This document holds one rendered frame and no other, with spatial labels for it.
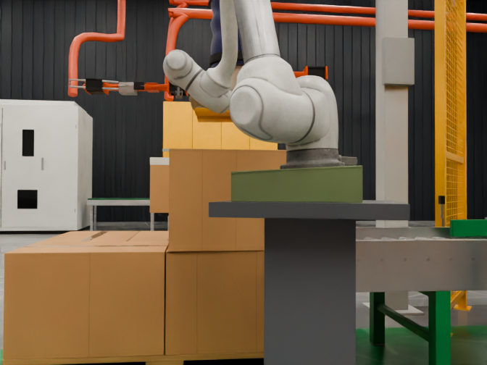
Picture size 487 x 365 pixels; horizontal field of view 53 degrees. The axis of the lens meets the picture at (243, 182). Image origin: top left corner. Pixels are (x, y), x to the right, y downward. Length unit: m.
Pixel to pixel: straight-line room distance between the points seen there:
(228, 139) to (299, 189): 8.18
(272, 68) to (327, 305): 0.65
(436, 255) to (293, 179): 0.85
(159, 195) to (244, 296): 1.77
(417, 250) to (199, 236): 0.83
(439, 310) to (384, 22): 2.04
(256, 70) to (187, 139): 8.17
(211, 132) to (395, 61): 6.45
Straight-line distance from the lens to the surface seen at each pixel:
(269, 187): 1.34
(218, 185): 1.92
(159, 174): 3.61
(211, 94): 1.78
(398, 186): 3.34
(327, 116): 1.42
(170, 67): 1.77
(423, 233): 2.71
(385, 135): 3.33
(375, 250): 1.91
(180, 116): 9.49
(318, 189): 1.32
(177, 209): 1.92
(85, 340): 2.05
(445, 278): 2.04
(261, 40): 1.35
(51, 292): 2.04
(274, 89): 1.25
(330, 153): 1.43
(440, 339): 2.08
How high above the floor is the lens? 0.78
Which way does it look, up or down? 1 degrees up
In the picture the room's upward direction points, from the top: straight up
